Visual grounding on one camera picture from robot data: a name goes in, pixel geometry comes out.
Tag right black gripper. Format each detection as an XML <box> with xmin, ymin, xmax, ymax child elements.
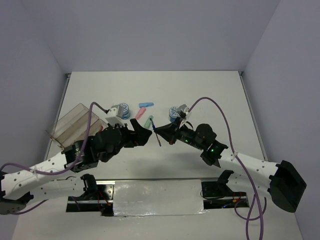
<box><xmin>155</xmin><ymin>116</ymin><xmax>205</xmax><ymax>150</ymax></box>

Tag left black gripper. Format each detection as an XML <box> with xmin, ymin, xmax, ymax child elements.
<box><xmin>101</xmin><ymin>118</ymin><xmax>152</xmax><ymax>163</ymax></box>

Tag blue pen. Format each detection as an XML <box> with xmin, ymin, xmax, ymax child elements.
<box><xmin>153</xmin><ymin>129</ymin><xmax>162</xmax><ymax>147</ymax></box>

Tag blue pen cap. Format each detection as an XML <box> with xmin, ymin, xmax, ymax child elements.
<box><xmin>149</xmin><ymin>118</ymin><xmax>156</xmax><ymax>130</ymax></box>

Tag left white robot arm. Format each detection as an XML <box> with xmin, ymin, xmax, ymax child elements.
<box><xmin>0</xmin><ymin>119</ymin><xmax>152</xmax><ymax>215</ymax></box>

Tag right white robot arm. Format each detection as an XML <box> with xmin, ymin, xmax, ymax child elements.
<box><xmin>154</xmin><ymin>118</ymin><xmax>307</xmax><ymax>213</ymax></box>

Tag blue slime jar right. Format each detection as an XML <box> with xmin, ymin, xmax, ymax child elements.
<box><xmin>168</xmin><ymin>106</ymin><xmax>180</xmax><ymax>123</ymax></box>

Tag blue slime jar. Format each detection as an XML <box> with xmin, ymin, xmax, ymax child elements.
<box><xmin>119</xmin><ymin>102</ymin><xmax>131</xmax><ymax>120</ymax></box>
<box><xmin>168</xmin><ymin>106</ymin><xmax>180</xmax><ymax>123</ymax></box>

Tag blue slime jar left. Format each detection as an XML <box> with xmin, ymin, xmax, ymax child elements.
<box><xmin>119</xmin><ymin>102</ymin><xmax>131</xmax><ymax>120</ymax></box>

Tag blue translucent eraser case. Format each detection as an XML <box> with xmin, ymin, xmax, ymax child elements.
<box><xmin>138</xmin><ymin>102</ymin><xmax>154</xmax><ymax>108</ymax></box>

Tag white base cover plate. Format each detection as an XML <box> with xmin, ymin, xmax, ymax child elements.
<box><xmin>113</xmin><ymin>179</ymin><xmax>206</xmax><ymax>217</ymax></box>

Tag clear brown three-compartment organizer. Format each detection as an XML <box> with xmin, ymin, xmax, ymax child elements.
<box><xmin>46</xmin><ymin>103</ymin><xmax>107</xmax><ymax>150</ymax></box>

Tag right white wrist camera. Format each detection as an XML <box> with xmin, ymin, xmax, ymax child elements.
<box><xmin>177</xmin><ymin>104</ymin><xmax>191</xmax><ymax>127</ymax></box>

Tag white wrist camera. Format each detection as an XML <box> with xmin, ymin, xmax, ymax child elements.
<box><xmin>177</xmin><ymin>104</ymin><xmax>191</xmax><ymax>127</ymax></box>
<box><xmin>105</xmin><ymin>104</ymin><xmax>125</xmax><ymax>127</ymax></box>

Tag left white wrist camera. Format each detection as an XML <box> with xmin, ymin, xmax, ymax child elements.
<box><xmin>105</xmin><ymin>104</ymin><xmax>125</xmax><ymax>127</ymax></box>

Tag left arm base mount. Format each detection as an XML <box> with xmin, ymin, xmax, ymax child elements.
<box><xmin>66</xmin><ymin>173</ymin><xmax>115</xmax><ymax>217</ymax></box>

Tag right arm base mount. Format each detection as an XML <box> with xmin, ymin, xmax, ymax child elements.
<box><xmin>200</xmin><ymin>170</ymin><xmax>249</xmax><ymax>210</ymax></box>

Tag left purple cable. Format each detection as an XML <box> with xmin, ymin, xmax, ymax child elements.
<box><xmin>0</xmin><ymin>101</ymin><xmax>111</xmax><ymax>216</ymax></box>

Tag purple cable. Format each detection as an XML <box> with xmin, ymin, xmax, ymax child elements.
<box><xmin>0</xmin><ymin>101</ymin><xmax>111</xmax><ymax>216</ymax></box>
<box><xmin>187</xmin><ymin>96</ymin><xmax>267</xmax><ymax>240</ymax></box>

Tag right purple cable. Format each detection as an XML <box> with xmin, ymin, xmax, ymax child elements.
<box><xmin>187</xmin><ymin>96</ymin><xmax>267</xmax><ymax>240</ymax></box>

